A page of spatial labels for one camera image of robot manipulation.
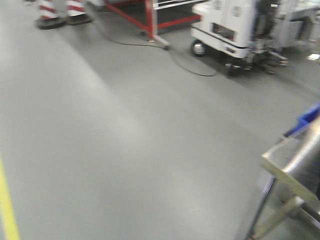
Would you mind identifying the red metal cart frame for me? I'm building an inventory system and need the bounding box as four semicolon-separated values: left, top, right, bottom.
104;0;201;39

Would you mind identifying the right blue plastic bin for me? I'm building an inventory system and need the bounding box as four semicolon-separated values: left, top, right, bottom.
284;101;320;137

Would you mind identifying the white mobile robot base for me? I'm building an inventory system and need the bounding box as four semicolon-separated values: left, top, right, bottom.
191;0;288;77

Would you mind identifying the red white traffic cone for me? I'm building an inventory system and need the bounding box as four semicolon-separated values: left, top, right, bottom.
35;0;94;30

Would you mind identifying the black floor cable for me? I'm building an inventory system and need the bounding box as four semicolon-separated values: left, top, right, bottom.
96;21;218;77

